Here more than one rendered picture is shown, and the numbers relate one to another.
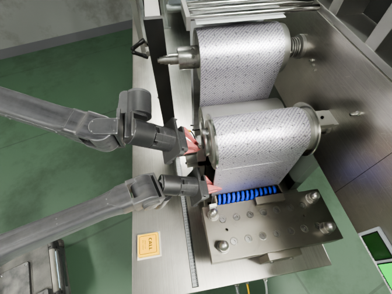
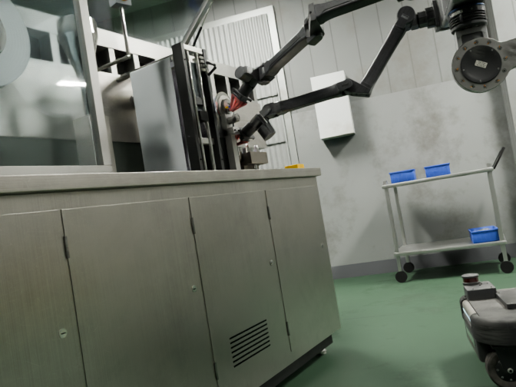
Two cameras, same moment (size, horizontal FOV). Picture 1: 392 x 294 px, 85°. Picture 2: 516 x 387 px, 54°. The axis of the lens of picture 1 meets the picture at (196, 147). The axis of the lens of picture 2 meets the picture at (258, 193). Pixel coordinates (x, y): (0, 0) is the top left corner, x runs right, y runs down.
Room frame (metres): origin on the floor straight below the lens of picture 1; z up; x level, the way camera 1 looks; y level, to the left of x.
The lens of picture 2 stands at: (2.06, 1.60, 0.73)
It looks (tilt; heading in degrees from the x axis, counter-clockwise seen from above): 2 degrees up; 221
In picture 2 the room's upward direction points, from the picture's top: 9 degrees counter-clockwise
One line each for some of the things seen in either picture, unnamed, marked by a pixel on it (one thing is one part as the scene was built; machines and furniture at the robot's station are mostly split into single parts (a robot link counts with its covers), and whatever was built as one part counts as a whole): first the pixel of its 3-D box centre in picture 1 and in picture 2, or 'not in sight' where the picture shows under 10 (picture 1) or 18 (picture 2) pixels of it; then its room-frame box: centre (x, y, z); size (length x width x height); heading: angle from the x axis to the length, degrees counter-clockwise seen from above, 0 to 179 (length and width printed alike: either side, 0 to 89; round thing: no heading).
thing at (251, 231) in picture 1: (267, 224); (227, 164); (0.17, -0.23, 1.00); 0.40 x 0.16 x 0.06; 99
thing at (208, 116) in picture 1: (211, 141); (224, 107); (0.33, -0.04, 1.25); 0.15 x 0.01 x 0.15; 9
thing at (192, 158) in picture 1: (194, 168); (233, 146); (0.35, 0.00, 1.05); 0.06 x 0.05 x 0.31; 99
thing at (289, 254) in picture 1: (279, 256); not in sight; (0.09, -0.26, 0.96); 0.10 x 0.03 x 0.11; 99
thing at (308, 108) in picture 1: (301, 129); not in sight; (0.37, -0.29, 1.25); 0.15 x 0.01 x 0.15; 9
